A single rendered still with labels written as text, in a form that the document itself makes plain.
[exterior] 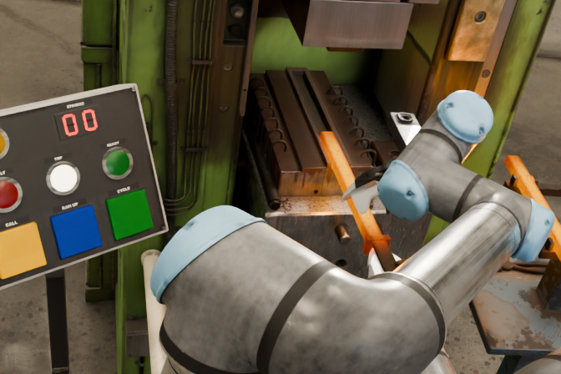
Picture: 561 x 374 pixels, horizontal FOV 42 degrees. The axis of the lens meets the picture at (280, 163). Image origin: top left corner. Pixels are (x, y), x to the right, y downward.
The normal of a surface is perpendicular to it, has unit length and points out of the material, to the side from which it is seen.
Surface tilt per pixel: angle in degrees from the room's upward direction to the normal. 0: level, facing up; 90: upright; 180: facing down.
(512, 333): 0
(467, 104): 29
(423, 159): 21
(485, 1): 90
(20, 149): 60
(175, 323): 71
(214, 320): 76
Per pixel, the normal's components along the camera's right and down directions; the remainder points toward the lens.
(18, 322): 0.14, -0.81
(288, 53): 0.20, 0.59
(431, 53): -0.97, 0.01
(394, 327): 0.51, -0.26
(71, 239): 0.58, 0.05
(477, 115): 0.22, -0.42
